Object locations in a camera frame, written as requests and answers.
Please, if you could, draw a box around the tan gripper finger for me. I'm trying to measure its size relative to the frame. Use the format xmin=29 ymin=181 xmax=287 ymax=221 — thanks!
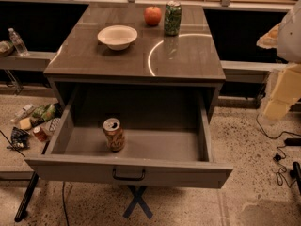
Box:
xmin=263 ymin=63 xmax=301 ymax=121
xmin=256 ymin=24 xmax=279 ymax=49

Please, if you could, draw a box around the orange soda can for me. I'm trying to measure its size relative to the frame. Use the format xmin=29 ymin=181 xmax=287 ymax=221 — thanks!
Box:
xmin=103 ymin=118 xmax=125 ymax=152

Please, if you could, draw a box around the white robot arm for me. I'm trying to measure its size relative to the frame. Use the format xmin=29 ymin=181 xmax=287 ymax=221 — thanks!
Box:
xmin=256 ymin=8 xmax=301 ymax=121

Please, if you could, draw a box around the grey cabinet counter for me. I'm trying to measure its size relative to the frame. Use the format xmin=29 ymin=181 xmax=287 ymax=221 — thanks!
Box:
xmin=44 ymin=3 xmax=225 ymax=116

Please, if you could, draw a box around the green soda can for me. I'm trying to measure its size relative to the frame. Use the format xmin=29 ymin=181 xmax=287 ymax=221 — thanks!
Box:
xmin=164 ymin=1 xmax=182 ymax=36

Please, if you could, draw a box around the open grey top drawer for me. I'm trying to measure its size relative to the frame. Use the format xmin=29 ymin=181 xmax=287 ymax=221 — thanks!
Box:
xmin=25 ymin=84 xmax=232 ymax=188

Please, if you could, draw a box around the red can on floor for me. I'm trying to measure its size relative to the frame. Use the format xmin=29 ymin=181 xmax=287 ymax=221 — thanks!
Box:
xmin=33 ymin=126 xmax=48 ymax=142

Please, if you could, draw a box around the red apple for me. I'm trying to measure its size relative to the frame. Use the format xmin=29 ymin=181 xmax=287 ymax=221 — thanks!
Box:
xmin=144 ymin=6 xmax=162 ymax=26

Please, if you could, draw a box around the white bowl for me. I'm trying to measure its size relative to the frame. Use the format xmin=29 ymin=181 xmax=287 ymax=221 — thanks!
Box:
xmin=97 ymin=25 xmax=137 ymax=51

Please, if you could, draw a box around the blue tape cross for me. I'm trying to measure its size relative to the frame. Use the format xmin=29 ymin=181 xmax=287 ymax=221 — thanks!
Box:
xmin=123 ymin=186 xmax=153 ymax=219

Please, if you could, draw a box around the clear blister tray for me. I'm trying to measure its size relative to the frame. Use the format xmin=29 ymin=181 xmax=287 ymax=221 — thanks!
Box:
xmin=48 ymin=118 xmax=60 ymax=132

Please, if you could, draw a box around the green snack bag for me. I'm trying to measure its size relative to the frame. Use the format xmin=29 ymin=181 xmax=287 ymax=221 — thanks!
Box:
xmin=32 ymin=104 xmax=55 ymax=121

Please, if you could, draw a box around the clear plastic water bottle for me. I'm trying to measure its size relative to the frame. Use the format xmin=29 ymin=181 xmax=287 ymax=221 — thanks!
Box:
xmin=8 ymin=28 xmax=29 ymax=56

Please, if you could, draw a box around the clear bottle on floor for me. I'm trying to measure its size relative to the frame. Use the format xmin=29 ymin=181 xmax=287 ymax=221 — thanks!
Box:
xmin=10 ymin=104 xmax=35 ymax=123

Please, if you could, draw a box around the yellow sponge on floor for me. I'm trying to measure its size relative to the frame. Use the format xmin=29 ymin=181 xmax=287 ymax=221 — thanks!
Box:
xmin=19 ymin=118 xmax=32 ymax=130

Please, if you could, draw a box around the bowl on left shelf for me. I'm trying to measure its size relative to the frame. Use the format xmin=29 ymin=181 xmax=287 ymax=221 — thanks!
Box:
xmin=0 ymin=40 xmax=14 ymax=57

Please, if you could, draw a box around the dark blue snack bag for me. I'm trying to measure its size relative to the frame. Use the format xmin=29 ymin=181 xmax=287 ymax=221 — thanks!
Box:
xmin=8 ymin=127 xmax=29 ymax=150

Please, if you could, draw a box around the black cable on floor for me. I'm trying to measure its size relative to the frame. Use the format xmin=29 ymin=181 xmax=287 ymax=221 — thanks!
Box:
xmin=255 ymin=113 xmax=301 ymax=186

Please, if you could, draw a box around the black drawer handle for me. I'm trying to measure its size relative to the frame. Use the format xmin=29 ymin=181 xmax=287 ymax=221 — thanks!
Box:
xmin=112 ymin=168 xmax=146 ymax=182

